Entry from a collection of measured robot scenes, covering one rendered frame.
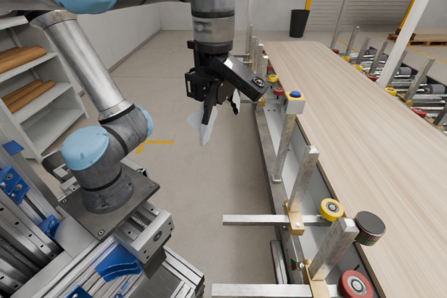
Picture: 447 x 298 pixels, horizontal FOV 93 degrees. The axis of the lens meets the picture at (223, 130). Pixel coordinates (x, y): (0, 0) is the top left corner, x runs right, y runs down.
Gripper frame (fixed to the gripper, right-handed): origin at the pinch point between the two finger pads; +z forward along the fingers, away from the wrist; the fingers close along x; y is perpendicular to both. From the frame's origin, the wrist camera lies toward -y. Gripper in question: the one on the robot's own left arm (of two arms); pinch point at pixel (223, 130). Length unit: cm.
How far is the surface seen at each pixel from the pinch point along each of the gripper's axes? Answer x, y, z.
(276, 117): -118, 20, 70
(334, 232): -2.0, -30.3, 20.1
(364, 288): -5, -44, 41
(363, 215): -6.1, -34.5, 15.0
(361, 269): -17, -47, 53
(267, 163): -56, 4, 62
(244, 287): 11.9, -14.8, 45.6
